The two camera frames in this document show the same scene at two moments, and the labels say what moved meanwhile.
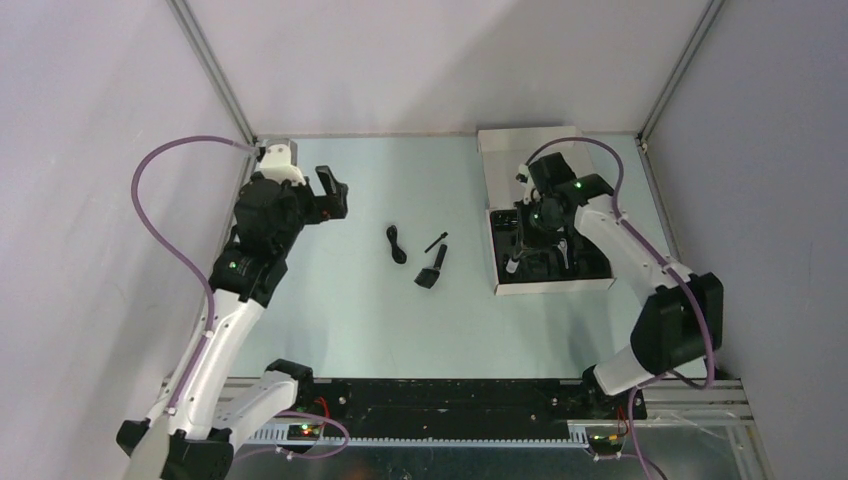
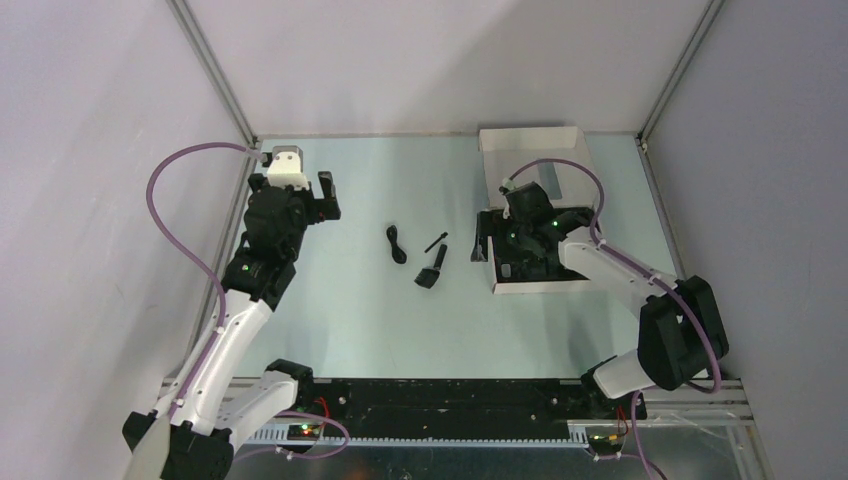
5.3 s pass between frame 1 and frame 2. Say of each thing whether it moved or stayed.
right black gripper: moved
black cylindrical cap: stayed
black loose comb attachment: stayed
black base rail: stayed
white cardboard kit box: moved
